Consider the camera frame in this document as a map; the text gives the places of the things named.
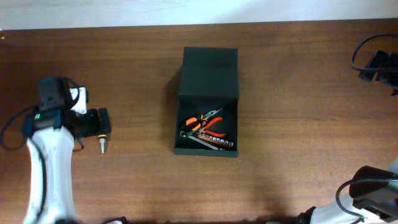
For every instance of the orange socket bit rail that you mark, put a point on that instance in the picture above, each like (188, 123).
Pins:
(215, 140)

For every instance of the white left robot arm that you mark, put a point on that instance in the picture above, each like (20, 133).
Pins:
(51, 130)

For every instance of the red diagonal cutters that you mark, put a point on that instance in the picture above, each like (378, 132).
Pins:
(214, 128)

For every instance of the orange black needle-nose pliers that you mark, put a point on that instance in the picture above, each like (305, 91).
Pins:
(201, 124)

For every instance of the silver ratchet wrench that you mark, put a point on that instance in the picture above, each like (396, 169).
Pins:
(199, 140)

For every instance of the black yellow screwdriver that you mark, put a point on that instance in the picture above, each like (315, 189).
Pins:
(102, 141)

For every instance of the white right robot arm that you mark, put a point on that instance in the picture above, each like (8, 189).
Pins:
(371, 195)

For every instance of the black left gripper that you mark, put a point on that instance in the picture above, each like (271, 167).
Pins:
(96, 129)

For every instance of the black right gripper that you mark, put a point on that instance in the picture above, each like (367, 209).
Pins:
(387, 60)

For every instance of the black storage box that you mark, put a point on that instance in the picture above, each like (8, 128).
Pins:
(208, 81)

